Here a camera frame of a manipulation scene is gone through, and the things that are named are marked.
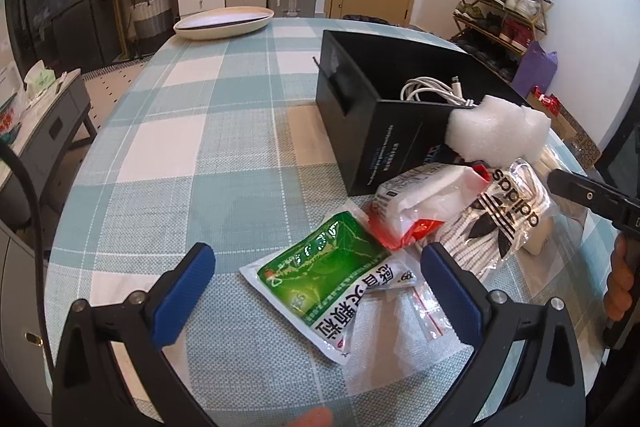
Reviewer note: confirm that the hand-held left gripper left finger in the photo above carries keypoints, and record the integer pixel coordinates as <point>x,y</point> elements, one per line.
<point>185,297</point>

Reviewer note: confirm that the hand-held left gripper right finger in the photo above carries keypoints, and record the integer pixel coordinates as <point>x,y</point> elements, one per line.
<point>450,297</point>

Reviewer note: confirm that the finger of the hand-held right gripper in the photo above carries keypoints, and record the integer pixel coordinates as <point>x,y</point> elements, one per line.
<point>580,189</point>

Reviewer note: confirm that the clear zip bag red stripe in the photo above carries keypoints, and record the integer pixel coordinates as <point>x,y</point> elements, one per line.
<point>400,347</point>

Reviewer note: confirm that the bag of white shoelaces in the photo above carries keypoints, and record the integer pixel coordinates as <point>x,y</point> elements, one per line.
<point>500,217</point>

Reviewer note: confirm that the white foam piece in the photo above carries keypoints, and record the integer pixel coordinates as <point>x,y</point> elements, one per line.
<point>495,127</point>

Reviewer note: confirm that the white and red plastic packet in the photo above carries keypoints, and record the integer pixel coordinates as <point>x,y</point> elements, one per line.
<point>415,197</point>

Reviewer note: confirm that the green medicine packet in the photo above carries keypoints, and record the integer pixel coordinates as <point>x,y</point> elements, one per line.
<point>320,267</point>

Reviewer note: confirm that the black storage box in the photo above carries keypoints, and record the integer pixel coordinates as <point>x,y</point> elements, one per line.
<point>395,142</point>

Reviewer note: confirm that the person's right hand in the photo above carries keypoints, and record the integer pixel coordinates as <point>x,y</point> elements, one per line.
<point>620,279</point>

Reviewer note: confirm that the person's left hand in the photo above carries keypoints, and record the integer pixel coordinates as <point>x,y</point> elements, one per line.
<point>310,418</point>

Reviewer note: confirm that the cardboard box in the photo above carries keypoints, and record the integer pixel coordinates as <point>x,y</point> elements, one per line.
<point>575,137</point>

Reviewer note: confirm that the red packets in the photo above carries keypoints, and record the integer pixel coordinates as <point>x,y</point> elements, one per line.
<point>546,99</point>

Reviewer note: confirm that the purple bag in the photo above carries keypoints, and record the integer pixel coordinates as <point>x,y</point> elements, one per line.
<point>537,69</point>

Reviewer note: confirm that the teal checked tablecloth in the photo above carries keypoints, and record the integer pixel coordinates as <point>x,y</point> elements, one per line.
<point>200,147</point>

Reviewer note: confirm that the shoe rack with shoes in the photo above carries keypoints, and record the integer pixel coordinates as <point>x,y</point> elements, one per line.
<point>500,7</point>

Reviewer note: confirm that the grey coffee table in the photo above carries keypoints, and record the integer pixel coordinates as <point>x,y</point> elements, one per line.
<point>55,117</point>

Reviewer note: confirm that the red printed plastic bag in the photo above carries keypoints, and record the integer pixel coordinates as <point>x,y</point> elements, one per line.
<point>10,122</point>

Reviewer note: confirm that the green tissue pack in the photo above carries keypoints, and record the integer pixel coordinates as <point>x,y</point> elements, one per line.
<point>40,76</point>

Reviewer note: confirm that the white oval plate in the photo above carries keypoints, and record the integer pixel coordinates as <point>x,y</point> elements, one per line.
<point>225,24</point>

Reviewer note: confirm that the grey and white basket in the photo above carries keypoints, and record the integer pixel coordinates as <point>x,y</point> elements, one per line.
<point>152,19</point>

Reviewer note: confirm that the black glass cabinet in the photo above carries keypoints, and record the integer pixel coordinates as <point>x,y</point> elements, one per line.
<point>30,7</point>

